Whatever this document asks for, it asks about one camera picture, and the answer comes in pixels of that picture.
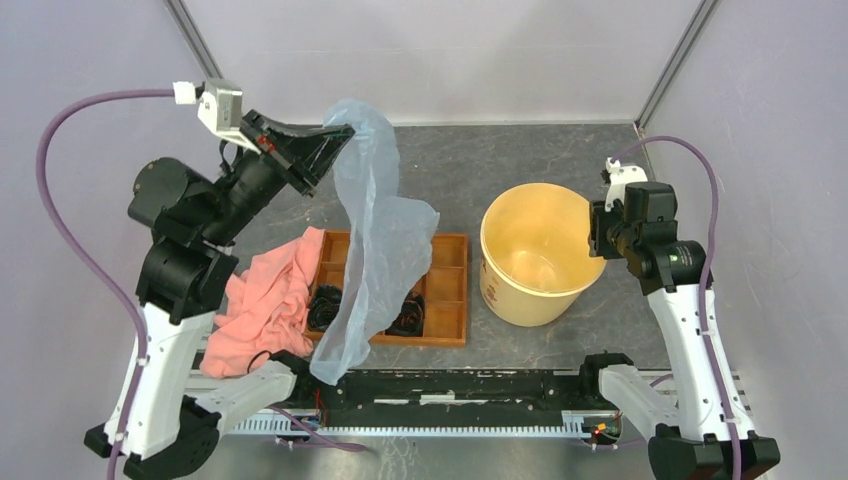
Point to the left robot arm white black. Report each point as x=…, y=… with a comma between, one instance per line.
x=160, y=430

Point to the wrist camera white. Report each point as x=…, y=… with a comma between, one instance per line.
x=219, y=107
x=618, y=176

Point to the orange compartment tray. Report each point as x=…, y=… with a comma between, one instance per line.
x=444, y=287

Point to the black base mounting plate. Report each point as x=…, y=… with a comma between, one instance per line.
x=485, y=398

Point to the pink cloth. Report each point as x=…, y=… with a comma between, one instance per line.
x=267, y=307

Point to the aluminium frame rail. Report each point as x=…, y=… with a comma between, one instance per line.
x=292, y=423

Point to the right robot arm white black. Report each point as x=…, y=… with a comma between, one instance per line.
x=706, y=433

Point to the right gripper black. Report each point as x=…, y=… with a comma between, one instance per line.
x=598, y=219

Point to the black orange rolled belt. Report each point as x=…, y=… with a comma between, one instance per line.
x=410, y=320

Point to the light blue plastic trash bag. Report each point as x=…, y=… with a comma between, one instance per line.
x=390, y=240

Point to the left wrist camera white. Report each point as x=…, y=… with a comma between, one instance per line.
x=219, y=107

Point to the yellow round trash bin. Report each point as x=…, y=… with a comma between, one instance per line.
x=535, y=255

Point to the black rolled belt left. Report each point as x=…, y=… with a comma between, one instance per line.
x=324, y=307

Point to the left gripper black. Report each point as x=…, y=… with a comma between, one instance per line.
x=299, y=150

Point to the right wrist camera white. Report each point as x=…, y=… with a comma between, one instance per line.
x=618, y=176

